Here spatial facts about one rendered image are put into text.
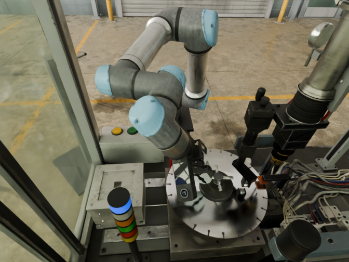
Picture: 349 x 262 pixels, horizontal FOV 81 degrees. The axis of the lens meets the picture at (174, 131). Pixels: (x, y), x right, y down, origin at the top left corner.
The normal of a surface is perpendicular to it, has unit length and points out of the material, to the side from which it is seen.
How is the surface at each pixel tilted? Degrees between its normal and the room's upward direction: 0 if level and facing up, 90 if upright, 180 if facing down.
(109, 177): 0
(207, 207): 0
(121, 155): 90
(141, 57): 46
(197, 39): 110
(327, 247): 0
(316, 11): 90
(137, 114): 32
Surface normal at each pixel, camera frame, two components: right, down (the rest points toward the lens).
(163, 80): -0.11, -0.48
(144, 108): -0.49, -0.55
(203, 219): 0.03, -0.73
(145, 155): 0.09, 0.68
